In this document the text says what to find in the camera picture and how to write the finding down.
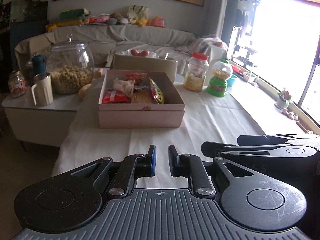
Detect green candy dispenser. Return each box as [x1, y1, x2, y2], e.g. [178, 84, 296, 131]
[206, 59, 233, 97]

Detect red topped clear snack packet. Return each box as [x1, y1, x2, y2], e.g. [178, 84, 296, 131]
[125, 72, 148, 85]

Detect pale beige snack packet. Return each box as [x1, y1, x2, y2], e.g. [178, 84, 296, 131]
[112, 79, 135, 97]

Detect large red snack packet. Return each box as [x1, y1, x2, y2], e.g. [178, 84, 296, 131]
[149, 77, 165, 104]

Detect hanging clothes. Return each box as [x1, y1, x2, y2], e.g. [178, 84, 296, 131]
[235, 0, 255, 38]

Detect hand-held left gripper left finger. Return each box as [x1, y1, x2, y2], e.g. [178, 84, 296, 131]
[71, 145, 157, 200]

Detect clear bun packet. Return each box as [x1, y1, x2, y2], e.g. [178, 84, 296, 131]
[131, 90, 153, 104]

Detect small glass jar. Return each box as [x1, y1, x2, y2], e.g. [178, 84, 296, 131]
[8, 70, 27, 98]

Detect white tote bag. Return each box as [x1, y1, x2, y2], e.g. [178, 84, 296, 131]
[128, 5, 149, 22]

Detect metal shoe rack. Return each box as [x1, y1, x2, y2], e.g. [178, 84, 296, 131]
[232, 44, 258, 68]

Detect yellow duck plush toy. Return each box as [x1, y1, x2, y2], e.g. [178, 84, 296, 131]
[130, 17, 148, 27]

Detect flowering potted plant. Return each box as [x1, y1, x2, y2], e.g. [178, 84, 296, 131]
[275, 89, 293, 110]

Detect orange plush toy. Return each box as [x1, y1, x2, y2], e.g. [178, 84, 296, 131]
[149, 16, 166, 28]

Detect small white figurine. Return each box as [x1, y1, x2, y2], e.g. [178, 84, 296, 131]
[282, 109, 299, 120]

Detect pink white blanket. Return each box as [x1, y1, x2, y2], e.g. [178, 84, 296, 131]
[192, 36, 227, 50]

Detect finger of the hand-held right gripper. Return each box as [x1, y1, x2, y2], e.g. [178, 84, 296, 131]
[201, 141, 294, 161]
[237, 134, 320, 146]

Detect grey covered sofa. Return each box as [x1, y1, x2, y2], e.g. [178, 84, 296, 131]
[14, 25, 228, 74]

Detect long yellow plush toy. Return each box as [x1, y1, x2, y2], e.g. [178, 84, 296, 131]
[45, 20, 83, 32]

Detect pink plush toy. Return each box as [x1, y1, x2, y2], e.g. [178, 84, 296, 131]
[87, 14, 110, 24]

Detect plastic jar red lid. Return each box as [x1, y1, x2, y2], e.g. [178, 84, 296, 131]
[183, 52, 209, 92]

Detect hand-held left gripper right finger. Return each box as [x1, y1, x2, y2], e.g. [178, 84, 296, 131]
[169, 145, 253, 198]

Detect white side table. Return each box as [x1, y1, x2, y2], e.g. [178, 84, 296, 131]
[1, 67, 110, 147]

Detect dark cabinet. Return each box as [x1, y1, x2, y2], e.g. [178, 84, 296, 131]
[10, 0, 50, 63]

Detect grey plush toy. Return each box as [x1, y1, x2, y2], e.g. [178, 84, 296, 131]
[109, 13, 129, 25]

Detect green plush toy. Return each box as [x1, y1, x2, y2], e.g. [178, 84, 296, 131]
[59, 9, 90, 22]

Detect glass jar with nuts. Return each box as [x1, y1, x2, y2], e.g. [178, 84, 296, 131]
[46, 34, 95, 95]

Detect large beige tub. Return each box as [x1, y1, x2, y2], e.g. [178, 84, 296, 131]
[112, 51, 178, 83]

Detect white mug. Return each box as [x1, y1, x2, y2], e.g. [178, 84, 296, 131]
[31, 72, 54, 107]

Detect pink cardboard box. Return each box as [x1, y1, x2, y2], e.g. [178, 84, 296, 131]
[98, 70, 185, 129]

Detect white tablecloth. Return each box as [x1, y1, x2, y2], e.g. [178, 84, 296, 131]
[51, 80, 267, 189]

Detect blue thermos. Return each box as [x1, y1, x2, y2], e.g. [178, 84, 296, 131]
[31, 55, 47, 79]

